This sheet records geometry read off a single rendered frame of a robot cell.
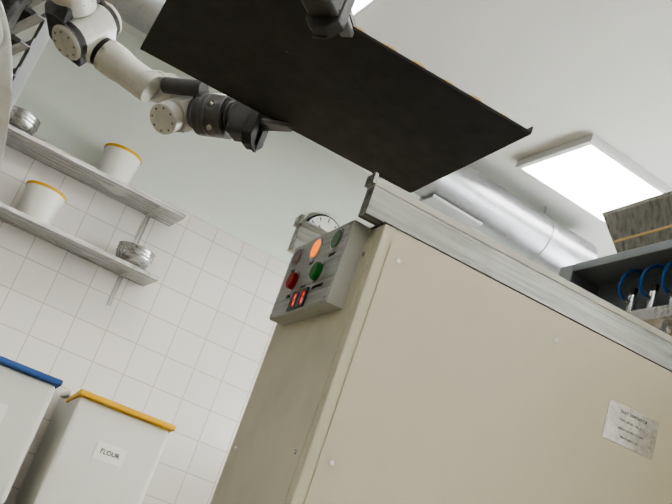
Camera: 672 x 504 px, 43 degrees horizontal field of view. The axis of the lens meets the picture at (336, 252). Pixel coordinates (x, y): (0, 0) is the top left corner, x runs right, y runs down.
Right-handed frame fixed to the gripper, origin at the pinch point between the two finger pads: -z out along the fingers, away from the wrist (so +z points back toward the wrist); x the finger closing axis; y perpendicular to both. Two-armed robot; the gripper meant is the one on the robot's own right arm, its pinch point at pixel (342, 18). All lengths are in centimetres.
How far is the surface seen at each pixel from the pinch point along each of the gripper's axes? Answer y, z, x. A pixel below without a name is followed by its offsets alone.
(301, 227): 12.6, -33.8, -20.4
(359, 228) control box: -6.1, -16.9, -25.9
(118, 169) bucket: 272, -276, 97
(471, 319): -23.9, -27.9, -33.0
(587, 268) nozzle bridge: -29, -94, 7
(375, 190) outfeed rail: -8.2, -13.4, -20.8
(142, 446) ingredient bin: 200, -299, -48
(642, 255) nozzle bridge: -41, -82, 7
